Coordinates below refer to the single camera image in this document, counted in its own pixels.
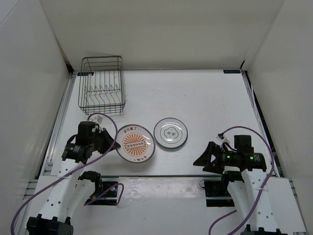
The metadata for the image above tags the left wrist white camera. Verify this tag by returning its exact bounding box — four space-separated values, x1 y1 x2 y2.
88 115 103 124

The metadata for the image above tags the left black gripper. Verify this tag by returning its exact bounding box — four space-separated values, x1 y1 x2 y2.
89 127 121 154

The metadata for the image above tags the wrist white camera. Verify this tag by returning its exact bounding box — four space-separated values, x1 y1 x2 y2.
216 133 230 147
88 115 103 124

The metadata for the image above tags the white plate orange pattern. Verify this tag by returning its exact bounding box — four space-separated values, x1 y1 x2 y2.
116 124 156 164

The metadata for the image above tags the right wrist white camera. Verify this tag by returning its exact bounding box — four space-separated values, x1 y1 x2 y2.
216 133 230 147

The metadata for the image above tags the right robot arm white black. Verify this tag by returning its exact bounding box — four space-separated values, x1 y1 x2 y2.
193 135 283 235

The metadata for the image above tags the white plate green flower pattern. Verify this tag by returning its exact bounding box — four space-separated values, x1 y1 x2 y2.
156 138 188 150

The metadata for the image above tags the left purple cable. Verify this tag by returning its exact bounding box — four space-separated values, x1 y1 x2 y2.
11 113 124 232

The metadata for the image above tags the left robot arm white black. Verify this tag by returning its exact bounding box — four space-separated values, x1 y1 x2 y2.
26 119 120 235

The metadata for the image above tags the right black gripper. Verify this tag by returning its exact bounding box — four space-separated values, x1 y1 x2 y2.
193 141 239 174

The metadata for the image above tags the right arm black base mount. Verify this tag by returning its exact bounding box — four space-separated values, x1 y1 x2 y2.
199 179 235 207

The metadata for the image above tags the white foam front board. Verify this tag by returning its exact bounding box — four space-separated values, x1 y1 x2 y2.
23 175 309 235

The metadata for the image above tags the metal wire dish rack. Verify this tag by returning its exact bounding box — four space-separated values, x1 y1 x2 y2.
77 56 126 115

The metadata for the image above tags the aluminium front rail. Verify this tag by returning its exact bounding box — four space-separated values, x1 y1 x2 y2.
39 173 279 178

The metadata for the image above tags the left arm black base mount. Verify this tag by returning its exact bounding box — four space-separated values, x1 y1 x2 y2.
85 180 119 206

